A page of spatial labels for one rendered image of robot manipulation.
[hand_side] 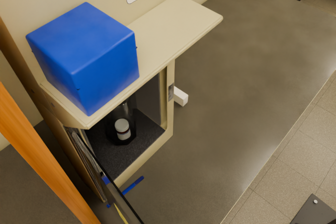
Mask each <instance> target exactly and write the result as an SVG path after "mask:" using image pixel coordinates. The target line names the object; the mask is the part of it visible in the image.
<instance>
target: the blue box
mask: <svg viewBox="0 0 336 224"><path fill-rule="evenodd" d="M25 38H26V40H27V42H28V44H29V46H30V48H31V50H32V52H33V54H34V56H35V58H36V60H37V62H38V64H39V66H40V68H41V69H42V71H43V73H44V75H45V77H46V79H47V81H48V82H49V83H50V84H51V85H53V86H54V87H55V88H56V89H57V90H58V91H59V92H60V93H62V94H63V95H64V96H65V97H66V98H67V99H68V100H70V101H71V102H72V103H73V104H74V105H75V106H76V107H78V108H79V109H80V110H81V111H82V112H83V113H84V114H85V115H87V116H88V117H90V116H91V115H93V114H94V113H95V112H96V111H98V110H99V109H100V108H101V107H103V106H104V105H105V104H106V103H108V102H109V101H110V100H112V99H113V98H114V97H115V96H117V95H118V94H119V93H120V92H122V91H123V90H124V89H125V88H127V87H128V86H129V85H131V84H132V83H133V82H134V81H136V80H137V79H138V78H139V77H140V73H139V65H138V56H137V48H138V47H137V46H136V39H135V33H134V31H133V30H131V29H129V28H128V27H126V26H125V25H123V24H122V23H120V22H118V21H117V20H115V19H114V18H112V17H110V16H109V15H107V14H106V13H104V12H103V11H101V10H99V9H98V8H96V7H95V6H93V5H91V4H90V3H88V2H84V3H82V4H80V5H79V6H77V7H75V8H73V9H71V10H70V11H68V12H66V13H64V14H62V15H61V16H59V17H57V18H55V19H54V20H52V21H50V22H48V23H46V24H45V25H43V26H41V27H39V28H37V29H36V30H34V31H32V32H30V33H29V34H27V35H26V36H25Z"/></svg>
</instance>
